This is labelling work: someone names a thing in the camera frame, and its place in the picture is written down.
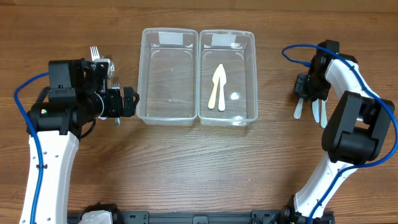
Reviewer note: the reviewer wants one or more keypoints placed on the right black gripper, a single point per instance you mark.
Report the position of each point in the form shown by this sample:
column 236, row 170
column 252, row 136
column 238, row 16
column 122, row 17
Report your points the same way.
column 310, row 92

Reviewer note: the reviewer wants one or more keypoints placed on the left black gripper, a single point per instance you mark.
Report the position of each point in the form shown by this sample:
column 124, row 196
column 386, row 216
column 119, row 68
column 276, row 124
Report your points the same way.
column 115, row 102

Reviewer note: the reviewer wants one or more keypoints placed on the light blue plastic knife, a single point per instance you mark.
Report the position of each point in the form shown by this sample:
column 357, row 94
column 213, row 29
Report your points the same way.
column 316, row 110

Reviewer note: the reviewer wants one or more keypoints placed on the pale blue plastic knife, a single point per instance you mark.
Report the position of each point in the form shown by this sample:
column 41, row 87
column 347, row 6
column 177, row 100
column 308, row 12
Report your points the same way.
column 298, row 109

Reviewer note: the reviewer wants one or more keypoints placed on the white plastic knife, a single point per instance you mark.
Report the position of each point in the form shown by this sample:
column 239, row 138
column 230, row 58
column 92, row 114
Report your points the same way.
column 221, row 102

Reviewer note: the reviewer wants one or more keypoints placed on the yellow plastic knife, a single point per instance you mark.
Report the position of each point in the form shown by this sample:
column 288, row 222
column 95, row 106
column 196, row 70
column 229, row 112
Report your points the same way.
column 215, row 80

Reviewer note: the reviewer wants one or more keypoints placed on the mint green plastic knife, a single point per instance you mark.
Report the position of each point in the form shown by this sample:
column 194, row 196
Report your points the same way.
column 323, row 116

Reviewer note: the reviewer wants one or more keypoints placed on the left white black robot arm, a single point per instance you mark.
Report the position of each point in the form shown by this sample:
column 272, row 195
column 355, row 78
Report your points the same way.
column 63, row 114

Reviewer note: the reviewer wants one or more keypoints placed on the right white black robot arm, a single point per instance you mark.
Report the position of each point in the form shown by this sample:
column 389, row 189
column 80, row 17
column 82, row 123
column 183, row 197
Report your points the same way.
column 352, row 138

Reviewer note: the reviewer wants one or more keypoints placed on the left clear plastic container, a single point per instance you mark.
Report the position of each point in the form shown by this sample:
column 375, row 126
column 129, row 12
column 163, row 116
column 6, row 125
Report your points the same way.
column 167, row 81

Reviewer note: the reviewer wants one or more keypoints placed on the clear plastic container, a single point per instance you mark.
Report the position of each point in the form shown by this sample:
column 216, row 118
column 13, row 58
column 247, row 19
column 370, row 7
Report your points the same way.
column 236, row 50
column 167, row 81

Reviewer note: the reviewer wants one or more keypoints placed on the right clear plastic container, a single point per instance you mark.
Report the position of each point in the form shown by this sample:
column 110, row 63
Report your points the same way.
column 236, row 50

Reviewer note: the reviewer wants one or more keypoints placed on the small silver metal fork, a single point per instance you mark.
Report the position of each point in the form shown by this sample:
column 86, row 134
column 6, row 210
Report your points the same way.
column 115, row 84

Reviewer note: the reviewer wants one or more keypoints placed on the white plastic fork long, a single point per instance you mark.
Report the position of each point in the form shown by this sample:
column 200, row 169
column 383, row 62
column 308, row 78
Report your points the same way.
column 94, row 53

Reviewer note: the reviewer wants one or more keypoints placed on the silver metal fork wide handle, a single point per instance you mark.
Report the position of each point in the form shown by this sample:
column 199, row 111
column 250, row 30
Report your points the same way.
column 111, row 69

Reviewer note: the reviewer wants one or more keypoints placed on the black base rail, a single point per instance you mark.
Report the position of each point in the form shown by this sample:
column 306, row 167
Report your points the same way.
column 254, row 217

